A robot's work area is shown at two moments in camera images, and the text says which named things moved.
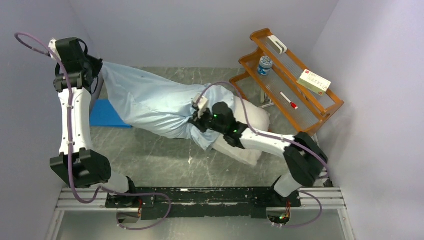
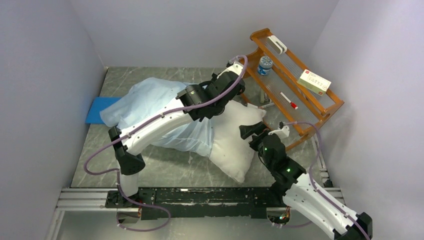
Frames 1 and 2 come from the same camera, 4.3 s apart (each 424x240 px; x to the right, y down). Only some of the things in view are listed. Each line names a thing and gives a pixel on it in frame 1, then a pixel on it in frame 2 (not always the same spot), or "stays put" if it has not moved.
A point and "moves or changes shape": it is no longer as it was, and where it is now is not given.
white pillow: [258, 118] moves or changes shape
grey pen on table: [268, 105] stays put
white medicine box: [314, 82] stays put
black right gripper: [198, 122] to [259, 129]
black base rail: [160, 203] stays put
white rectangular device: [276, 44] stays put
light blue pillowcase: [160, 107] moves or changes shape
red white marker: [292, 104] stays put
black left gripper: [97, 65] to [214, 80]
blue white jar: [265, 63] stays put
